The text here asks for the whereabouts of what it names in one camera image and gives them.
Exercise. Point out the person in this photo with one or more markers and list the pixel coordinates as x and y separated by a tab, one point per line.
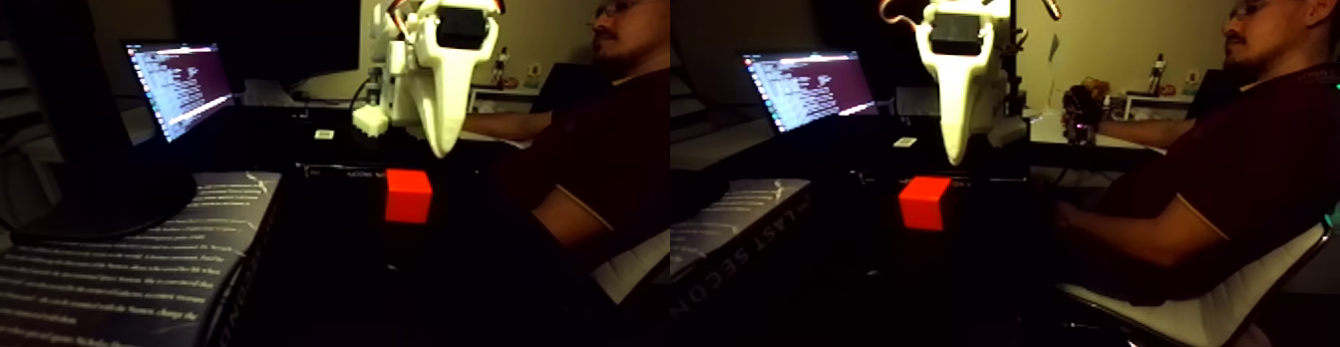
597	150

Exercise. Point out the black background monitor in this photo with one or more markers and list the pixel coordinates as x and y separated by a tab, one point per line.
293	35

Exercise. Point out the red cube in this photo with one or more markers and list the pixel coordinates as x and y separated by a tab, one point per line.
408	197

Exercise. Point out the small white tag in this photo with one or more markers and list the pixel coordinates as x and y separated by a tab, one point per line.
325	134

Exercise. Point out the open laptop lit screen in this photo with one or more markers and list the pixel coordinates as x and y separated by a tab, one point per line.
178	82

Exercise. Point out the black book white text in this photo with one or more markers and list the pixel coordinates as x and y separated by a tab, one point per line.
126	276

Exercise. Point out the small figurine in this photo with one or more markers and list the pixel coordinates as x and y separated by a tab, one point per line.
500	68

